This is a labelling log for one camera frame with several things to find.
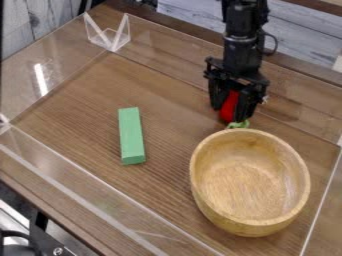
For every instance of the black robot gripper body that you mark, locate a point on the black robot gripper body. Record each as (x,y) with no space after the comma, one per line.
(240,62)

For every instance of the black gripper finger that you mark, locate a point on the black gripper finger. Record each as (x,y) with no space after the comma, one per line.
(218,90)
(248,98)

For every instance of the red plush strawberry toy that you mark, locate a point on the red plush strawberry toy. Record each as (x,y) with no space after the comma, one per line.
(227,111)

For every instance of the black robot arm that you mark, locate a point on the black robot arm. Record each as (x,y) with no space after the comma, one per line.
(236,84)

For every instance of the wooden bowl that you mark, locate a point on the wooden bowl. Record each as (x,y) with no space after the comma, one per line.
(250,181)

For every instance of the green rectangular block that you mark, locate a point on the green rectangular block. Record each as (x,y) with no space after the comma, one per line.
(131,136)

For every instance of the clear acrylic tray wall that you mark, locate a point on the clear acrylic tray wall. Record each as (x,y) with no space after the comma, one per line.
(64,87)

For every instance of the clear acrylic corner bracket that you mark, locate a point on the clear acrylic corner bracket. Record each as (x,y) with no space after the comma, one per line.
(109,39)

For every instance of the black table leg bracket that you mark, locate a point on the black table leg bracket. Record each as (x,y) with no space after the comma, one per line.
(47,245)

